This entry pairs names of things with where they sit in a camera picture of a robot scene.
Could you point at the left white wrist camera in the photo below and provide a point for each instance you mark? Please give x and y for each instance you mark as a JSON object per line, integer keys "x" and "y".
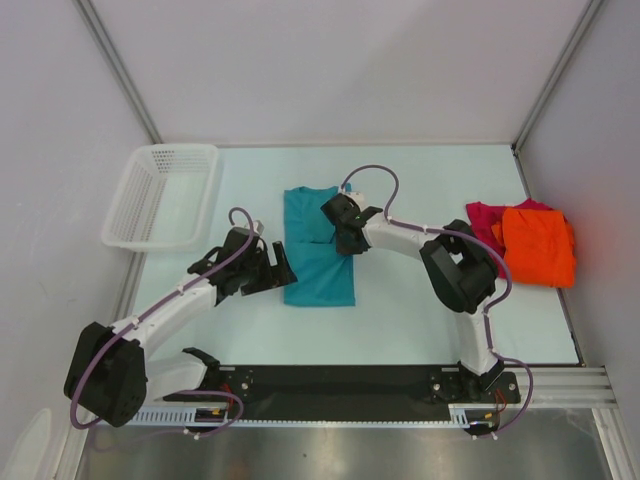
{"x": 256, "y": 226}

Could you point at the white slotted cable duct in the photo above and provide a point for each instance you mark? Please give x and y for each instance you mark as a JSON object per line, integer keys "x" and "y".
{"x": 195, "y": 417}

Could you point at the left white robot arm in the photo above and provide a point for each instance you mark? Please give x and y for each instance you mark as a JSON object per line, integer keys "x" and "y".
{"x": 113, "y": 372}

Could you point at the white plastic basket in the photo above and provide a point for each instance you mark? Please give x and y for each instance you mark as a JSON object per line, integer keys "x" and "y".
{"x": 165, "y": 198}

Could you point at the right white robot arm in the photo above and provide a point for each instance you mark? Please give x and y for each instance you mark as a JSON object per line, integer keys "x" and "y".
{"x": 461, "y": 271}

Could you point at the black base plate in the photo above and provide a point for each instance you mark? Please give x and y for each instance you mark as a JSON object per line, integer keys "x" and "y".
{"x": 357, "y": 393}

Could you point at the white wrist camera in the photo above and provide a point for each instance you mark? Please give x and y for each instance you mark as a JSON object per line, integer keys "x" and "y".
{"x": 256, "y": 226}
{"x": 352, "y": 192}

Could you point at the magenta folded t shirt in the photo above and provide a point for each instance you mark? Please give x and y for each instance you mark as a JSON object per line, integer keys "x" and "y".
{"x": 482, "y": 222}

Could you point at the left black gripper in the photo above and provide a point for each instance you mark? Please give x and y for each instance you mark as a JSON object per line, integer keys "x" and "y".
{"x": 274, "y": 276}

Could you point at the teal t shirt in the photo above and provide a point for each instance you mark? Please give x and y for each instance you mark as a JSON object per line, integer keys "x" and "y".
{"x": 325, "y": 278}

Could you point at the aluminium frame rail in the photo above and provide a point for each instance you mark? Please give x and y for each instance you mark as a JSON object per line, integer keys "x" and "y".
{"x": 571, "y": 388}

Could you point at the orange folded t shirt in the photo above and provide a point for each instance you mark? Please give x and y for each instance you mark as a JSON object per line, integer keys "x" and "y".
{"x": 560, "y": 269}

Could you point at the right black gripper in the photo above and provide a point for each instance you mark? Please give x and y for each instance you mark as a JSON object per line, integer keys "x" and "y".
{"x": 343, "y": 248}

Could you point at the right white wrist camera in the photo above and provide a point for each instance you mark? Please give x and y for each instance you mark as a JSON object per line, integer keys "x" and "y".
{"x": 352, "y": 192}

